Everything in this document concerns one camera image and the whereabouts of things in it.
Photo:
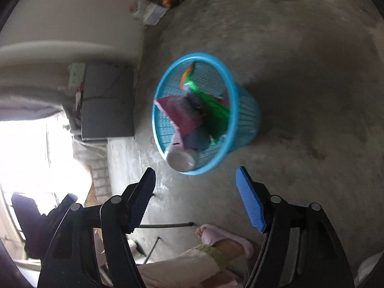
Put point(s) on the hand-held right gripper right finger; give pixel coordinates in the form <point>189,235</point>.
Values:
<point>250,199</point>

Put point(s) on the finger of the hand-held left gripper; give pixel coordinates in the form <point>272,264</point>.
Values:
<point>67,202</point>

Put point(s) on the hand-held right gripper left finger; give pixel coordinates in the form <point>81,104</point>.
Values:
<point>141,199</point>

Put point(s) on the white strawberry drink bottle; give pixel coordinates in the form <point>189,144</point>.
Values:
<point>180,160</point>

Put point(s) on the blue mesh wastebasket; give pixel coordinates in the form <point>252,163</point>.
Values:
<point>246,111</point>

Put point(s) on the green foil snack bag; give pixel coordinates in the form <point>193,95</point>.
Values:
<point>216,117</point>

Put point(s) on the pink foil wrapper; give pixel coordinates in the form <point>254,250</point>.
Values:
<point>180,111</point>

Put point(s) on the pink slipper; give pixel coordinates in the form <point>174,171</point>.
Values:
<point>219,237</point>

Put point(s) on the cream fleece pants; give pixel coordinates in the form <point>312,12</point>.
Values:
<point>183,264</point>

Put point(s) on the grey cabinet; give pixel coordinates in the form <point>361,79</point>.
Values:
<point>108,102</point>

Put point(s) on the clear plastic bag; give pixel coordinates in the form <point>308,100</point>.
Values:
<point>154,13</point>

